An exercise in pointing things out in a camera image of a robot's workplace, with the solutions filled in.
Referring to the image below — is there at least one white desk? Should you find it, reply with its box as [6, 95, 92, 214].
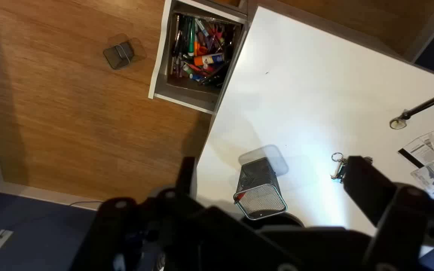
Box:
[190, 5, 434, 238]

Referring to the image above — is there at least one black pen with metal ring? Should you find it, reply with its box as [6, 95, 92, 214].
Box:
[388, 95, 434, 132]

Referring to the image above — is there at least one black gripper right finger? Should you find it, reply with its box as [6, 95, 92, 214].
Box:
[344, 156, 434, 271]

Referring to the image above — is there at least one white desk drawer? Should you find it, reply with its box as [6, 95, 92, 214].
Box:
[148, 0, 252, 117]

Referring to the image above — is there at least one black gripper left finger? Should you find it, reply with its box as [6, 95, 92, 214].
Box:
[71, 187, 219, 271]

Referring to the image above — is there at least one small black mesh basket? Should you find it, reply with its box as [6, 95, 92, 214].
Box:
[101, 35, 139, 71]

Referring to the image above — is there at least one orange marker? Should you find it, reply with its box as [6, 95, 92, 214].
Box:
[192, 52, 228, 70]

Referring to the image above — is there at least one key bunch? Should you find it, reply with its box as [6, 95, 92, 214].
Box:
[330, 151, 351, 181]

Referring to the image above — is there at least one black flat strip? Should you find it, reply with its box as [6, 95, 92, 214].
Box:
[397, 148, 425, 171]

